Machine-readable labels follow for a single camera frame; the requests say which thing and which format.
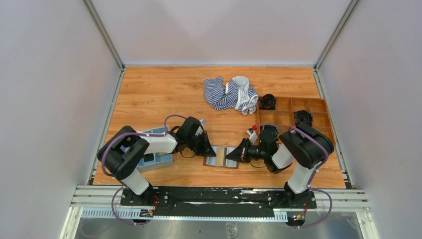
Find brown leather card holder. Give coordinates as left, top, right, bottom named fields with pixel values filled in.
left=203, top=145, right=239, bottom=169

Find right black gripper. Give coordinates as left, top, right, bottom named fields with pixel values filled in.
left=226, top=138, right=268, bottom=163

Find black coiled belt right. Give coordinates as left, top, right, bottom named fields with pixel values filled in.
left=294, top=110, right=314, bottom=126

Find wooden compartment tray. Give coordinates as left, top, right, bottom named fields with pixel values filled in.
left=255, top=94, right=336, bottom=144

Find black coiled belt top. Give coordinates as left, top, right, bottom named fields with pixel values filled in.
left=259, top=94, right=277, bottom=110

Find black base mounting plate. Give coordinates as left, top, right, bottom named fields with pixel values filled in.
left=120, top=186, right=317, bottom=218

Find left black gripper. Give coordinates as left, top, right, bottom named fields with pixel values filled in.
left=186, top=131, right=216, bottom=157

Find blue striped cloth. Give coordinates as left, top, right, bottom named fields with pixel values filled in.
left=204, top=76, right=259, bottom=115

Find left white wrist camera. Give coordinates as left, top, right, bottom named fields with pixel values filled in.
left=195, top=119, right=207, bottom=136

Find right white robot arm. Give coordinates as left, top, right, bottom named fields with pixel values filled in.
left=226, top=123, right=334, bottom=208

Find dark patterned coiled belt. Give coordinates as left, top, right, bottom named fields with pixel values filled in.
left=260, top=124, right=281, bottom=140

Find black coiled belt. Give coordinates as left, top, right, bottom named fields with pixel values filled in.
left=259, top=94, right=277, bottom=110
left=294, top=110, right=314, bottom=126

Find blue plastic organizer box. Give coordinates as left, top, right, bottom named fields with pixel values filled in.
left=136, top=126, right=177, bottom=172

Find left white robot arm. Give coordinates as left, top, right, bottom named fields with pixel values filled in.
left=97, top=117, right=216, bottom=206

